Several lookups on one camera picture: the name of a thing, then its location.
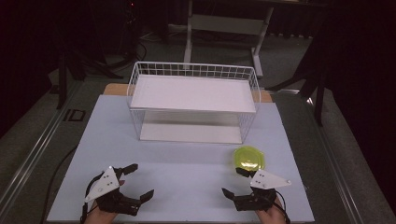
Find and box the black stand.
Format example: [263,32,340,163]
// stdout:
[55,46,87,110]
[266,59,330,127]

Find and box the white wire shelf rack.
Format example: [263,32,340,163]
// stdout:
[126,61,262,146]

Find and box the bundle of black cables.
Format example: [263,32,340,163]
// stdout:
[104,36,149,73]

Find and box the black square floor bracket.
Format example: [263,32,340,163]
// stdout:
[63,108,87,123]

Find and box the person's right hand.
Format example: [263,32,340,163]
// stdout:
[255,199,287,224]

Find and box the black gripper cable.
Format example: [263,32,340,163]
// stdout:
[274,189,292,224]
[79,171,105,224]

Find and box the person's left hand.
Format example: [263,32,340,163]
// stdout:
[83,203,121,224]

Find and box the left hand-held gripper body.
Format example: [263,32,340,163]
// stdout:
[84,166,141,217]

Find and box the metal floor rail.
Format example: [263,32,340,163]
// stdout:
[0,79,83,213]
[306,97,366,224]

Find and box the white metal desk frame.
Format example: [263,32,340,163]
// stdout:
[182,0,276,79]

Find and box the light blue table mat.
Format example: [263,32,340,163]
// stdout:
[46,94,316,224]

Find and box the black floor cable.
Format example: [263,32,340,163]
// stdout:
[39,143,79,224]

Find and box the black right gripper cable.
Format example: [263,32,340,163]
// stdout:
[274,189,292,224]

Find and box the green plate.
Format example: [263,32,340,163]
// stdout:
[233,145,266,173]

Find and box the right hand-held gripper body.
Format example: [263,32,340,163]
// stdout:
[233,169,292,212]

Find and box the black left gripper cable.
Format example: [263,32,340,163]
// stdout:
[79,171,105,224]

